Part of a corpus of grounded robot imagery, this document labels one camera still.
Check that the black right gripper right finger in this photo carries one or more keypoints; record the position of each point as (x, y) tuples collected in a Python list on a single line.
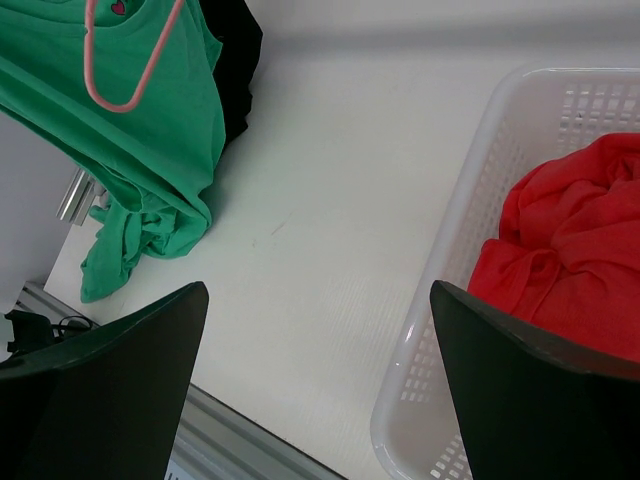
[(531, 404)]

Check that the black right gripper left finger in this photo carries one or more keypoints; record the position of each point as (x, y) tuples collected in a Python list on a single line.
[(107, 403)]

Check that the red tank top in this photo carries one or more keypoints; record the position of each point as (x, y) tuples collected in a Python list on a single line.
[(566, 258)]

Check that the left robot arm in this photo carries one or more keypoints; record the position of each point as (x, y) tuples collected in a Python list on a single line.
[(33, 332)]

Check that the black tank top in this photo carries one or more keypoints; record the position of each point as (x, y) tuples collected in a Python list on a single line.
[(232, 23)]

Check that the white perforated plastic basket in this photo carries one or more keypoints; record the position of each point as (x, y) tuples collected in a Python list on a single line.
[(535, 114)]

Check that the green shirt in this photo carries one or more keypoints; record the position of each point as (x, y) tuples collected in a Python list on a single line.
[(154, 161)]

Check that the aluminium front table rail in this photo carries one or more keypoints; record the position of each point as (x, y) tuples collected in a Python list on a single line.
[(215, 442)]

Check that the aluminium frame left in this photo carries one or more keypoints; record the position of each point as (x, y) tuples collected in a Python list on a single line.
[(81, 194)]

